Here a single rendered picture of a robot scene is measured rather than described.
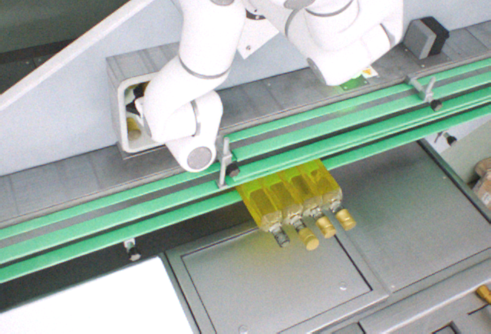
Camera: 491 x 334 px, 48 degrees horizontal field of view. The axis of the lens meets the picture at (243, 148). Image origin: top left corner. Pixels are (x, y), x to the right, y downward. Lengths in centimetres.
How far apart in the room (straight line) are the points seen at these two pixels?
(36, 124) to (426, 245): 107
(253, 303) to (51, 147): 61
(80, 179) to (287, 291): 57
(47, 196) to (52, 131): 15
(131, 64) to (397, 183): 92
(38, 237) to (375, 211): 92
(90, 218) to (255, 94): 50
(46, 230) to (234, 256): 47
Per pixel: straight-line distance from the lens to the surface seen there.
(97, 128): 136
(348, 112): 146
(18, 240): 131
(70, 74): 123
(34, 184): 136
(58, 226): 131
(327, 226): 136
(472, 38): 184
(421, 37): 165
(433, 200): 175
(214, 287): 140
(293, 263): 146
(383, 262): 157
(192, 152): 100
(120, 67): 120
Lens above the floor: 167
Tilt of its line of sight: 34 degrees down
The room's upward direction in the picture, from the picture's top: 148 degrees clockwise
